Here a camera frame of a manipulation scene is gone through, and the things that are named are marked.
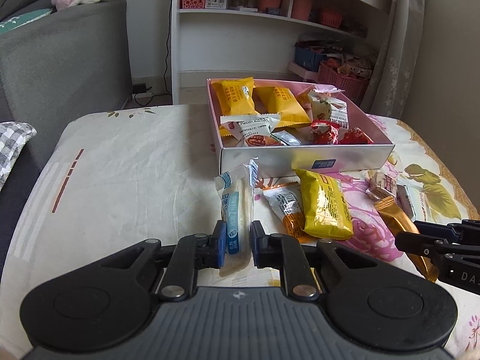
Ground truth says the brown wafer snack pack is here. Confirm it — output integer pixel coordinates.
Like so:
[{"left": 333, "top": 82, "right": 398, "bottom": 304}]
[{"left": 366, "top": 171, "right": 397, "bottom": 201}]

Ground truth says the pink basket on floor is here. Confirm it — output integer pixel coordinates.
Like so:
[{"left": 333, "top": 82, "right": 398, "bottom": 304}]
[{"left": 318, "top": 62, "right": 368, "bottom": 102}]

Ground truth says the pink silver cardboard box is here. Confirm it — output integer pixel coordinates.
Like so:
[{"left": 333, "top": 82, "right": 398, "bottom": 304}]
[{"left": 206, "top": 77, "right": 396, "bottom": 180}]

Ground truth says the teal cushion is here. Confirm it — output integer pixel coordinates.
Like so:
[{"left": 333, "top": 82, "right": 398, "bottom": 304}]
[{"left": 0, "top": 8, "right": 53, "bottom": 35}]

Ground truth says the pecan kernel snack pack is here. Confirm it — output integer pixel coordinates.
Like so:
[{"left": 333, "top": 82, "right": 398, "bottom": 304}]
[{"left": 220, "top": 114, "right": 282, "bottom": 147}]

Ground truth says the blue storage bin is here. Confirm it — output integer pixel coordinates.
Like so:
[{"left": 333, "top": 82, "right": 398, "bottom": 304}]
[{"left": 295, "top": 43, "right": 325, "bottom": 72}]

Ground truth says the red shelf basket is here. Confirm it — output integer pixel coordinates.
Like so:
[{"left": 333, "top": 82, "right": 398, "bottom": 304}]
[{"left": 320, "top": 8, "right": 343, "bottom": 29}]

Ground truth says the pecan pack in box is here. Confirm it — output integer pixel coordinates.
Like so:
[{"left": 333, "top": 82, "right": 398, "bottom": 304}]
[{"left": 307, "top": 90, "right": 349, "bottom": 128}]

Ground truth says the black power cable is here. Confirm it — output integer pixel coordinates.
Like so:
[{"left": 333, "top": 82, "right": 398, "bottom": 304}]
[{"left": 132, "top": 0, "right": 173, "bottom": 107}]

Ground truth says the lace curtain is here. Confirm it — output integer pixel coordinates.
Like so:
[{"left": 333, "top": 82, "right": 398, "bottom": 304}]
[{"left": 360, "top": 0, "right": 425, "bottom": 119}]

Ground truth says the pink white candy pack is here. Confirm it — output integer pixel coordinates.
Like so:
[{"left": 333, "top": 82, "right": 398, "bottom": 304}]
[{"left": 313, "top": 84, "right": 343, "bottom": 97}]

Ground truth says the checkered grey pillow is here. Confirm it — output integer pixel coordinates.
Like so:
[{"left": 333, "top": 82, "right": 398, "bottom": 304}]
[{"left": 0, "top": 121, "right": 37, "bottom": 189}]

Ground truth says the gold snack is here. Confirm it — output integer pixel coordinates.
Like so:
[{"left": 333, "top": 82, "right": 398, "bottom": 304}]
[{"left": 373, "top": 196, "right": 439, "bottom": 282}]

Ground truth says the yellow snack pack in box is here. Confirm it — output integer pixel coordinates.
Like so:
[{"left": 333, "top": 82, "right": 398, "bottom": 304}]
[{"left": 211, "top": 77, "right": 258, "bottom": 116}]

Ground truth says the white cream snack pack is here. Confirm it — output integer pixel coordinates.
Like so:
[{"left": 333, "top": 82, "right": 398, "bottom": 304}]
[{"left": 396, "top": 184, "right": 422, "bottom": 221}]

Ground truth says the yellow snack pack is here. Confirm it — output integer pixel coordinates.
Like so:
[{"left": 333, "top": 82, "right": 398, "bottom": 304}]
[
  {"left": 211, "top": 77, "right": 258, "bottom": 116},
  {"left": 294, "top": 168, "right": 354, "bottom": 241}
]

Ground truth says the pink cup holder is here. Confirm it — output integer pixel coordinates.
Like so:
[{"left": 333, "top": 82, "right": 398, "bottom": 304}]
[{"left": 290, "top": 0, "right": 313, "bottom": 21}]

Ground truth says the white blue bread stick pack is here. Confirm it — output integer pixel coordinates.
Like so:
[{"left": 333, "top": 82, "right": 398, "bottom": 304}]
[{"left": 214, "top": 159, "right": 258, "bottom": 277}]

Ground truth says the red snack pack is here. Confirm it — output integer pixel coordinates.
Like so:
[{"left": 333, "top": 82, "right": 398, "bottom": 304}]
[{"left": 311, "top": 120, "right": 374, "bottom": 145}]

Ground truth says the white bookshelf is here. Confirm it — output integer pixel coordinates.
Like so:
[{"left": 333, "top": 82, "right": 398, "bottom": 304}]
[{"left": 170, "top": 0, "right": 392, "bottom": 104}]

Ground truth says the grey sofa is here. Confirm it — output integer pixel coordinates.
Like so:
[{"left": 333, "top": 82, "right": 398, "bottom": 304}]
[{"left": 0, "top": 0, "right": 133, "bottom": 169}]

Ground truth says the orange white snack pack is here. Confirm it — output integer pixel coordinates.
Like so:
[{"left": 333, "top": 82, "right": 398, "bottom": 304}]
[{"left": 263, "top": 181, "right": 315, "bottom": 243}]

